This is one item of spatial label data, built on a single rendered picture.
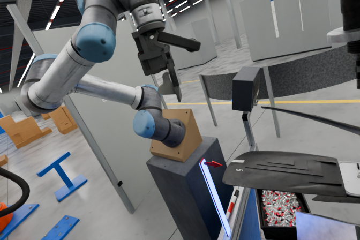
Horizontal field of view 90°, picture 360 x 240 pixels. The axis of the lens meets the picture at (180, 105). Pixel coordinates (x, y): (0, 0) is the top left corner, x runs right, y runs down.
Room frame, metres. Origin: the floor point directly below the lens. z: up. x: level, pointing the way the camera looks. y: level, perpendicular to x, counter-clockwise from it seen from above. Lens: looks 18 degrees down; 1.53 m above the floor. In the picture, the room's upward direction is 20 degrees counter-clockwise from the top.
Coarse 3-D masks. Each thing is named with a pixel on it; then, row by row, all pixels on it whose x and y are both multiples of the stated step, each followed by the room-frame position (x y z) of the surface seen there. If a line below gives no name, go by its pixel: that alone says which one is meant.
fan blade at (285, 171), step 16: (256, 160) 0.39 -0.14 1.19; (272, 160) 0.37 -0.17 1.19; (288, 160) 0.35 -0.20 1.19; (304, 160) 0.33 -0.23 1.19; (320, 160) 0.32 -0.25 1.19; (336, 160) 0.30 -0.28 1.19; (224, 176) 0.35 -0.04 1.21; (240, 176) 0.34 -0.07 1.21; (256, 176) 0.33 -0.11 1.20; (272, 176) 0.31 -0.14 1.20; (288, 176) 0.30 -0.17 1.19; (304, 176) 0.29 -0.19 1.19; (320, 176) 0.28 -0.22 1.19; (336, 176) 0.27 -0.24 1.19; (304, 192) 0.26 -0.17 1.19; (320, 192) 0.25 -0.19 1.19; (336, 192) 0.24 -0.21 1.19
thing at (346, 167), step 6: (342, 162) 0.30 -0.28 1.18; (348, 162) 0.29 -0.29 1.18; (354, 162) 0.29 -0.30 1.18; (342, 168) 0.28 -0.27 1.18; (348, 168) 0.28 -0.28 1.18; (354, 168) 0.27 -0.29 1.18; (342, 174) 0.27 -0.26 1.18; (348, 174) 0.27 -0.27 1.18; (354, 174) 0.26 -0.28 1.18; (348, 180) 0.26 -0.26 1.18; (354, 180) 0.25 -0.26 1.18; (348, 186) 0.24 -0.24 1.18; (354, 186) 0.24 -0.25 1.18; (348, 192) 0.23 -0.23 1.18; (354, 192) 0.23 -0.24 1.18
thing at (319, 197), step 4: (316, 196) 0.43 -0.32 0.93; (320, 196) 0.42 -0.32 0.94; (324, 196) 0.40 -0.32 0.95; (328, 196) 0.39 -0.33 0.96; (332, 196) 0.38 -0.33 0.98; (316, 200) 0.41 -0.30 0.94; (320, 200) 0.39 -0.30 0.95; (324, 200) 0.38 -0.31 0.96; (328, 200) 0.37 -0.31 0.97; (332, 200) 0.36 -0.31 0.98; (336, 200) 0.35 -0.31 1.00; (340, 200) 0.34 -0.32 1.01; (344, 200) 0.33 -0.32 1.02; (348, 200) 0.32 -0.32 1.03; (352, 200) 0.31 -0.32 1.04; (356, 200) 0.30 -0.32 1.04
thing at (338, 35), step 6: (336, 30) 0.28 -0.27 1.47; (342, 30) 0.26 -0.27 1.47; (354, 30) 0.24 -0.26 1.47; (330, 36) 0.26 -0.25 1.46; (336, 36) 0.25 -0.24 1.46; (342, 36) 0.24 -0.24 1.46; (348, 36) 0.24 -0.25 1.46; (354, 36) 0.23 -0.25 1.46; (330, 42) 0.26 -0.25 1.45; (336, 42) 0.25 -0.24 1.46; (342, 42) 0.24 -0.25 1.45
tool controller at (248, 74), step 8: (240, 72) 1.03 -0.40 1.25; (248, 72) 1.01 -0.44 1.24; (256, 72) 0.99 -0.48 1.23; (232, 80) 0.94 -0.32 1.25; (240, 80) 0.92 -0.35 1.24; (248, 80) 0.90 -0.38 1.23; (256, 80) 0.95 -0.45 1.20; (232, 88) 0.95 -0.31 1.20; (240, 88) 0.92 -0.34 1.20; (248, 88) 0.90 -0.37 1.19; (256, 88) 0.98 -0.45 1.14; (232, 96) 0.95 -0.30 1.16; (240, 96) 0.93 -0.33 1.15; (248, 96) 0.90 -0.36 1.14; (256, 96) 1.01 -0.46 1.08; (232, 104) 0.96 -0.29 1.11; (240, 104) 0.94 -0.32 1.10; (248, 104) 0.91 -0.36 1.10; (256, 104) 0.92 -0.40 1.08
